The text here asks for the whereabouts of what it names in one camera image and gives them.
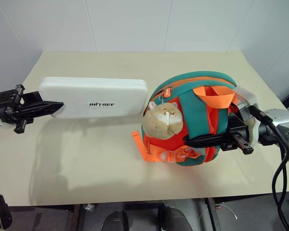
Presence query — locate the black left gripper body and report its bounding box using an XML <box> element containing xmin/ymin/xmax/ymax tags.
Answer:
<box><xmin>0</xmin><ymin>84</ymin><xmax>36</xmax><ymax>135</ymax></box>

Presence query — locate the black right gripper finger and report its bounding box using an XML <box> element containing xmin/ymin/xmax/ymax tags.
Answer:
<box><xmin>231</xmin><ymin>95</ymin><xmax>243</xmax><ymax>115</ymax></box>
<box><xmin>184</xmin><ymin>133</ymin><xmax>229</xmax><ymax>148</ymax></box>

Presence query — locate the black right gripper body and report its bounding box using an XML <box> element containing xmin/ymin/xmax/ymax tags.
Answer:
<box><xmin>220</xmin><ymin>119</ymin><xmax>255</xmax><ymax>155</ymax></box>

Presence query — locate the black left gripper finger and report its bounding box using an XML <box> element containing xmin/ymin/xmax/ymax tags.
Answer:
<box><xmin>19</xmin><ymin>100</ymin><xmax>65</xmax><ymax>119</ymax></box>
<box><xmin>21</xmin><ymin>91</ymin><xmax>42</xmax><ymax>104</ymax></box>

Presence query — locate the teal and orange backpack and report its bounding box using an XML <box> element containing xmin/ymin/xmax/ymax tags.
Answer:
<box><xmin>131</xmin><ymin>71</ymin><xmax>238</xmax><ymax>167</ymax></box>

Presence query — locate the white rectangular case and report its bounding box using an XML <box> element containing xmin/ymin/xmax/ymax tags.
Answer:
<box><xmin>38</xmin><ymin>76</ymin><xmax>149</xmax><ymax>120</ymax></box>

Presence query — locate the dark rounded shape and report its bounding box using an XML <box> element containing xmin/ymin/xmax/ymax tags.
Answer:
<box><xmin>103</xmin><ymin>210</ymin><xmax>130</xmax><ymax>231</ymax></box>
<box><xmin>158</xmin><ymin>204</ymin><xmax>196</xmax><ymax>231</ymax></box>

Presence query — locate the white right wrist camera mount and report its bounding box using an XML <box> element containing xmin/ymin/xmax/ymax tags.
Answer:
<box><xmin>235</xmin><ymin>86</ymin><xmax>262</xmax><ymax>148</ymax></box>

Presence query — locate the tan hamster plush keychain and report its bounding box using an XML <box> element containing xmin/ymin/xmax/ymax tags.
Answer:
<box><xmin>141</xmin><ymin>101</ymin><xmax>184</xmax><ymax>140</ymax></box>

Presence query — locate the black table frame leg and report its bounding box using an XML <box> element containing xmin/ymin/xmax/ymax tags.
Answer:
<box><xmin>201</xmin><ymin>197</ymin><xmax>222</xmax><ymax>231</ymax></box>

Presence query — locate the thin white wire loop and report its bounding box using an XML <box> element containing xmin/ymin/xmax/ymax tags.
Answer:
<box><xmin>198</xmin><ymin>203</ymin><xmax>239</xmax><ymax>231</ymax></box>

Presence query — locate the black table frame crossbar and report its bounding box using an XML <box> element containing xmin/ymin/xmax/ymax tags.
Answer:
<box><xmin>124</xmin><ymin>202</ymin><xmax>162</xmax><ymax>211</ymax></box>

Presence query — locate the brown table frame leg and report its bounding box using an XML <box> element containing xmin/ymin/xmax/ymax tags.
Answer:
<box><xmin>71</xmin><ymin>204</ymin><xmax>87</xmax><ymax>231</ymax></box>

